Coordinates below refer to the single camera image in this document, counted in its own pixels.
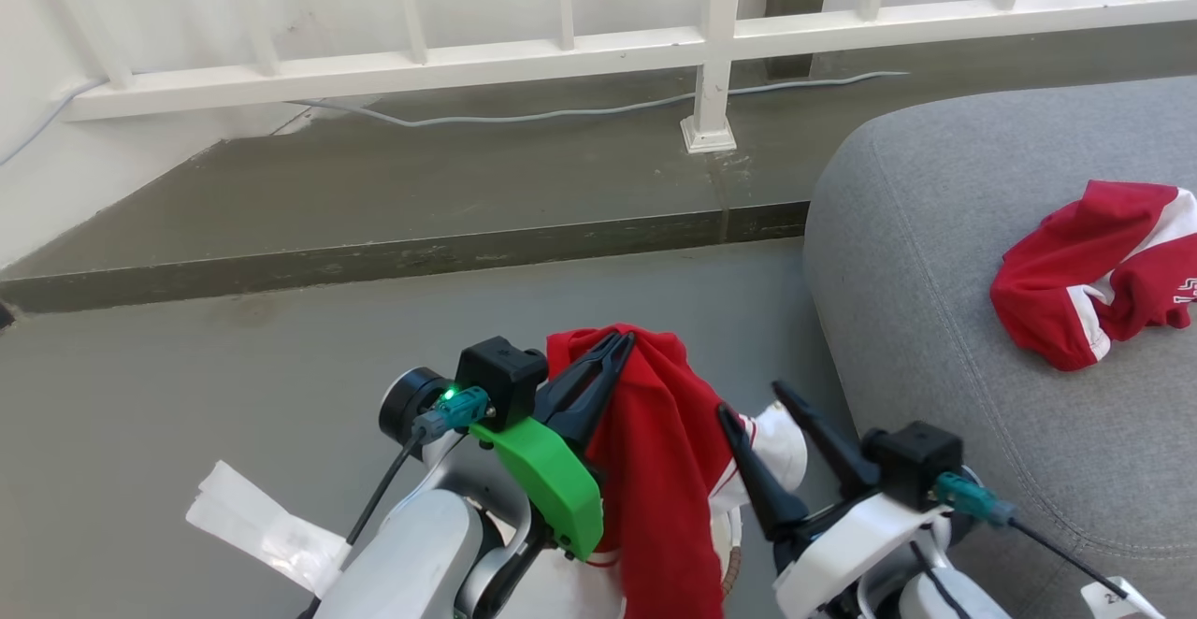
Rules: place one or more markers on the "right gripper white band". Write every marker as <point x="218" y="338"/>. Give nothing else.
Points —
<point x="851" y="544"/>

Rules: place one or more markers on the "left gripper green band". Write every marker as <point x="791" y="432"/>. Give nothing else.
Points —
<point x="552" y="479"/>

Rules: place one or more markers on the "red garment with white trim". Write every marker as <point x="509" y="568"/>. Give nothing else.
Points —
<point x="664" y="469"/>

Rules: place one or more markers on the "red shirt with white print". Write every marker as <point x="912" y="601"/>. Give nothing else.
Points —
<point x="1057" y="282"/>

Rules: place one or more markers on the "grey fabric sofa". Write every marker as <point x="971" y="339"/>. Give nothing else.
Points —
<point x="935" y="254"/>

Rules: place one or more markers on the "beige perforated laundry basket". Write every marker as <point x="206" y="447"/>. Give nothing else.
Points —
<point x="732" y="574"/>

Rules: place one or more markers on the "small white numbered tag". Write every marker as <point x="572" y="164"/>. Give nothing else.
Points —
<point x="1117" y="600"/>

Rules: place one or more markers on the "white crumpled paper tag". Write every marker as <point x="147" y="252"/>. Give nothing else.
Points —
<point x="262" y="525"/>

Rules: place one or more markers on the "white wooden railing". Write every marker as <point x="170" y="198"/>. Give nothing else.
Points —
<point x="468" y="63"/>

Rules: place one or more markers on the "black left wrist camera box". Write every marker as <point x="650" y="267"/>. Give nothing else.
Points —
<point x="505" y="376"/>

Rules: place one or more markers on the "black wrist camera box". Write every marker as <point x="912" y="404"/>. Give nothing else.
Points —
<point x="912" y="460"/>
<point x="505" y="376"/>

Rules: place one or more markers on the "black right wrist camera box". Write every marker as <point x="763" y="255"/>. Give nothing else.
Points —
<point x="912" y="460"/>

